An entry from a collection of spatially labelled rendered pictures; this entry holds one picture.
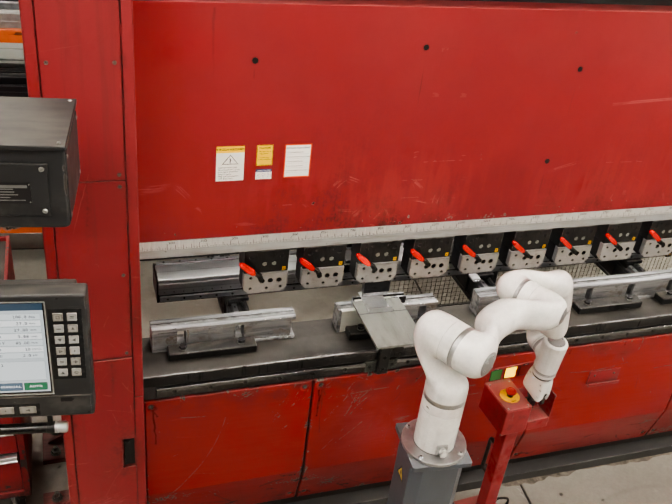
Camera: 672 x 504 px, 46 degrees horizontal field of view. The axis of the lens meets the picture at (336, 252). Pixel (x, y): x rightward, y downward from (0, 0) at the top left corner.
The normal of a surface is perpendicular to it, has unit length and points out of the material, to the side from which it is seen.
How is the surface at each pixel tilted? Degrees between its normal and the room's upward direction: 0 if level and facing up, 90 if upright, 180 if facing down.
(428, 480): 90
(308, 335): 0
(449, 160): 90
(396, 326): 0
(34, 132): 0
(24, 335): 90
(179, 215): 90
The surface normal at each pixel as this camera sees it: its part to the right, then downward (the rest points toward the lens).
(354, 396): 0.30, 0.54
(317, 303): 0.11, -0.84
